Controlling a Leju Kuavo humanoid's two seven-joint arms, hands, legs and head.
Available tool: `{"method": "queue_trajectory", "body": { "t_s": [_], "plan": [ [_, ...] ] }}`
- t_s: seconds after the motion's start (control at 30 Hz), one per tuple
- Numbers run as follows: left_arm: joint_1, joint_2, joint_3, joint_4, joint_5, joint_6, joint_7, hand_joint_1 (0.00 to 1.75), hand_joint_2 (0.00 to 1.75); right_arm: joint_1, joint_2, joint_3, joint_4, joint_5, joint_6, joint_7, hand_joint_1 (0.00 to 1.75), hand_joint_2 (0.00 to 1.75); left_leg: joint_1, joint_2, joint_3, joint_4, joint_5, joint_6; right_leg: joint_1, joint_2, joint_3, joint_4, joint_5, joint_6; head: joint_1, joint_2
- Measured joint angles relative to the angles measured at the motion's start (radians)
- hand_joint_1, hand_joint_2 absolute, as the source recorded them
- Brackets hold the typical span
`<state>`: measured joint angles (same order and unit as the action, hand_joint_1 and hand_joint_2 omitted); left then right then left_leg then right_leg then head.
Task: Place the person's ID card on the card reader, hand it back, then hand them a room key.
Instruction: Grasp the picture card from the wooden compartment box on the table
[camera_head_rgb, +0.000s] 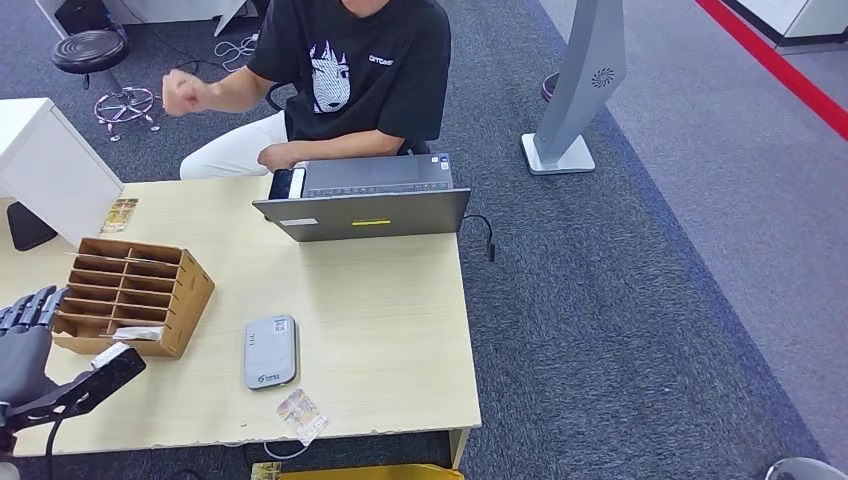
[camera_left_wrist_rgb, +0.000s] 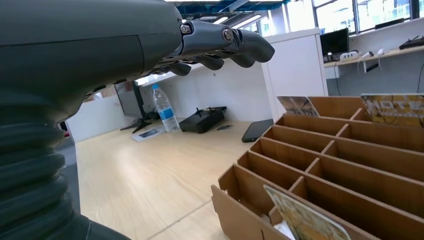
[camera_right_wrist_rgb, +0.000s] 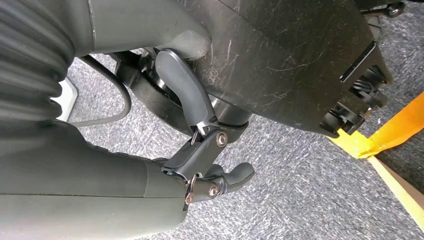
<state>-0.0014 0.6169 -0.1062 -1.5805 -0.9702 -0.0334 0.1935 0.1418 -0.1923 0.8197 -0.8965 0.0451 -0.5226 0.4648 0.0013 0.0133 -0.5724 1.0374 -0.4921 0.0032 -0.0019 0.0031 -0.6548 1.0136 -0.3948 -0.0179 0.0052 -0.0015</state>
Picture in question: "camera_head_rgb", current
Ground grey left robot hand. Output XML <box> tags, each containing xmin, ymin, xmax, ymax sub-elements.
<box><xmin>0</xmin><ymin>284</ymin><xmax>71</xmax><ymax>412</ymax></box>

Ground person's right hand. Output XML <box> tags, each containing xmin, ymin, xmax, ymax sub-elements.
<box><xmin>162</xmin><ymin>68</ymin><xmax>212</xmax><ymax>118</ymax></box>

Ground person's left hand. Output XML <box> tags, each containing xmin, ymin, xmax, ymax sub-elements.
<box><xmin>256</xmin><ymin>140</ymin><xmax>309</xmax><ymax>175</ymax></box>

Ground white key card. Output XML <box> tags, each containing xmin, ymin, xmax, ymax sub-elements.
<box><xmin>111</xmin><ymin>325</ymin><xmax>164</xmax><ymax>343</ymax></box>

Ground gold printed card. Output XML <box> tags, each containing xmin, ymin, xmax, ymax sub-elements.
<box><xmin>99</xmin><ymin>197</ymin><xmax>140</xmax><ymax>234</ymax></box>

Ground person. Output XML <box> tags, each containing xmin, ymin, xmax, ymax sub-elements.
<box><xmin>162</xmin><ymin>0</ymin><xmax>453</xmax><ymax>181</ymax></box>

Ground wooden card organizer box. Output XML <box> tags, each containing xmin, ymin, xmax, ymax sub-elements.
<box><xmin>51</xmin><ymin>237</ymin><xmax>217</xmax><ymax>360</ymax></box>

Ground grey card reader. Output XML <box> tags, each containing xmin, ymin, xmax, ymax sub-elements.
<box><xmin>243</xmin><ymin>314</ymin><xmax>299</xmax><ymax>391</ymax></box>

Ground glossy printed card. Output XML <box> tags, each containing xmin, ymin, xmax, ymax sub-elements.
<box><xmin>275</xmin><ymin>387</ymin><xmax>330</xmax><ymax>447</ymax></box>

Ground black smartphone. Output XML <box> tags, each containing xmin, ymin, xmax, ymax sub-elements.
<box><xmin>268</xmin><ymin>167</ymin><xmax>307</xmax><ymax>201</ymax></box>

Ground black round stool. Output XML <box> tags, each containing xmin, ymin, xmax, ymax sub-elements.
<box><xmin>50</xmin><ymin>29</ymin><xmax>162</xmax><ymax>143</ymax></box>

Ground grey laptop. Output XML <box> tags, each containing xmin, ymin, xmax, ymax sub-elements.
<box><xmin>251</xmin><ymin>153</ymin><xmax>472</xmax><ymax>243</ymax></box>

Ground black box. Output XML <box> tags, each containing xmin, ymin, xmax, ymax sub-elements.
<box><xmin>54</xmin><ymin>0</ymin><xmax>121</xmax><ymax>34</ymax></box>

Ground black bin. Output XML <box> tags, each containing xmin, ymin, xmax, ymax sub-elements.
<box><xmin>6</xmin><ymin>200</ymin><xmax>59</xmax><ymax>252</ymax></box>

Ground grey floor stand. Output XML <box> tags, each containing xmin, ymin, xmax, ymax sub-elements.
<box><xmin>520</xmin><ymin>0</ymin><xmax>628</xmax><ymax>177</ymax></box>

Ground yellow box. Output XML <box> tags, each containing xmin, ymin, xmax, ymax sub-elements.
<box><xmin>278</xmin><ymin>464</ymin><xmax>465</xmax><ymax>480</ymax></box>

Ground white low furniture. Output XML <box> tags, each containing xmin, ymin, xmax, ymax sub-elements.
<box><xmin>722</xmin><ymin>0</ymin><xmax>848</xmax><ymax>49</ymax></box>

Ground grey round object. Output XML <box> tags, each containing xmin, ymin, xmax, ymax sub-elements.
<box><xmin>765</xmin><ymin>457</ymin><xmax>846</xmax><ymax>480</ymax></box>

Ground black floor cable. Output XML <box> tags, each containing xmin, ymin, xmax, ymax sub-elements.
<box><xmin>168</xmin><ymin>36</ymin><xmax>230</xmax><ymax>75</ymax></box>

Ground white floor cable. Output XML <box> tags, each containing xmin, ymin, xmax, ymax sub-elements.
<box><xmin>213</xmin><ymin>33</ymin><xmax>260</xmax><ymax>74</ymax></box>

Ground white desk frame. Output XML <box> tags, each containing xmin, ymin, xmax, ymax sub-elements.
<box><xmin>33</xmin><ymin>0</ymin><xmax>250</xmax><ymax>38</ymax></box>

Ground black laptop cable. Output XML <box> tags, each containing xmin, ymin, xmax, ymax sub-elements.
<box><xmin>462</xmin><ymin>213</ymin><xmax>497</xmax><ymax>263</ymax></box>

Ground white cable under desk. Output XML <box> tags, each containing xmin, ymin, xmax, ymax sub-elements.
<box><xmin>263</xmin><ymin>439</ymin><xmax>311</xmax><ymax>461</ymax></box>

